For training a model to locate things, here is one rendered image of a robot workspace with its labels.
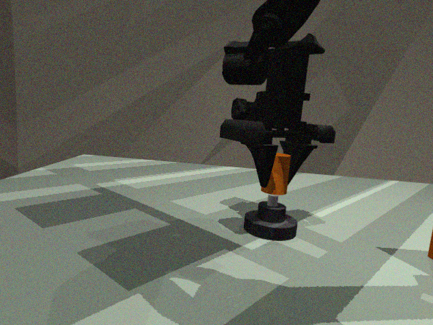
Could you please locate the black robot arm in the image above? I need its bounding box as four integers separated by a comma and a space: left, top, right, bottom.
222, 0, 325, 122

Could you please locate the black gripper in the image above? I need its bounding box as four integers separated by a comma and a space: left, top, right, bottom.
220, 83, 336, 188

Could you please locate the black round pedestal with silver shaft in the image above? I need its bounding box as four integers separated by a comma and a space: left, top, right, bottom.
244, 194, 298, 241

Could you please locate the orange knob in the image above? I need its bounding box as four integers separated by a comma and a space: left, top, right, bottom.
261, 153, 291, 195

